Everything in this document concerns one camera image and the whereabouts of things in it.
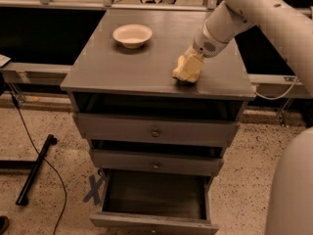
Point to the metal rail frame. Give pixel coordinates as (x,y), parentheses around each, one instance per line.
(39,72)

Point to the yellow sponge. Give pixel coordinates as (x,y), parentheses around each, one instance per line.
(179,72)

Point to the grey wooden drawer cabinet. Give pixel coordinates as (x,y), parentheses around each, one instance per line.
(135,115)

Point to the grey open bottom drawer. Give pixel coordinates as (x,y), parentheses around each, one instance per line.
(156,203)

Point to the grey tape cross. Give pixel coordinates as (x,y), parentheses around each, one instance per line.
(93,193)

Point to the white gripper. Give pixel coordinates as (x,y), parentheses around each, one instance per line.
(207,45)

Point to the white bowl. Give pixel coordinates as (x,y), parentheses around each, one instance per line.
(132,36)

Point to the grey top drawer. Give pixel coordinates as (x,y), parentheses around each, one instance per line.
(156,130)

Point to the dark shoe tip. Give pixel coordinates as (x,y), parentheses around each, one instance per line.
(4,223)

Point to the black metal stand leg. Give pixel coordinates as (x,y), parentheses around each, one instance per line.
(32,166)

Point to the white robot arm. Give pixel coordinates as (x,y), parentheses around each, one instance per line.
(290,210)

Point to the grey middle drawer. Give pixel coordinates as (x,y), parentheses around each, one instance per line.
(152,162)

